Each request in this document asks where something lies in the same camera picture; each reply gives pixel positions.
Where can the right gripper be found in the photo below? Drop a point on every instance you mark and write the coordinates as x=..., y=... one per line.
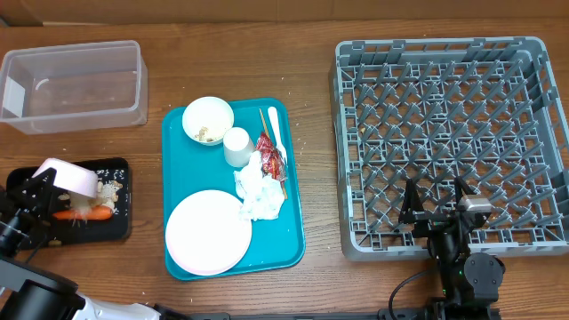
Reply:
x=428, y=220

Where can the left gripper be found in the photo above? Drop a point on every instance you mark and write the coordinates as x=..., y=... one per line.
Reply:
x=38, y=214

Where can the orange carrot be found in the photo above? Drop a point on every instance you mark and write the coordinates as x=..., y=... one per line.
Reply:
x=100, y=212

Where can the white bowl with scraps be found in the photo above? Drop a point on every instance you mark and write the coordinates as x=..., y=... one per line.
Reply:
x=207, y=119

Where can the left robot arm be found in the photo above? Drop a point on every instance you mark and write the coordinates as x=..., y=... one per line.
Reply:
x=38, y=294

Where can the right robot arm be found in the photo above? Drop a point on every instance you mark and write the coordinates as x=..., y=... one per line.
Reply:
x=470, y=281

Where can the black waste tray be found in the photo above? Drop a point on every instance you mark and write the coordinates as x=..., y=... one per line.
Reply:
x=64, y=232

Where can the grey dishwasher rack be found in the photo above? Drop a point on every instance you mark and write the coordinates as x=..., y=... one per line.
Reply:
x=485, y=109

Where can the food scraps pile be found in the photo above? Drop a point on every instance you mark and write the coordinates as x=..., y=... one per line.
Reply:
x=111, y=182

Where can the clear plastic bin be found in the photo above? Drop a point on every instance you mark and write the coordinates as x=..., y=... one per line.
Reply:
x=74, y=87

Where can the wooden chopstick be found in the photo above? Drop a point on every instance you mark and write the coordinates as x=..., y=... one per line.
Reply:
x=268, y=135

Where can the teal serving tray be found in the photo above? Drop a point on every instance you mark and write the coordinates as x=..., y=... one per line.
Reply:
x=190, y=167

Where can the red snack wrapper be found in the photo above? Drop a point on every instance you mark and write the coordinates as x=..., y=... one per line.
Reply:
x=271, y=162

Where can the crumpled white tissue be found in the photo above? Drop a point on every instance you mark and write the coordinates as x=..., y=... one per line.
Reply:
x=261, y=194

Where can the large pink plate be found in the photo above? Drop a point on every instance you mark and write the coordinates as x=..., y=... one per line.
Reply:
x=205, y=235

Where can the white plastic fork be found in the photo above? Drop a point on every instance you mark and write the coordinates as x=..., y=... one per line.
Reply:
x=274, y=121

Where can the white paper cup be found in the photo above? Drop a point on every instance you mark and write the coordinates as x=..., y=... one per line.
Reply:
x=237, y=147

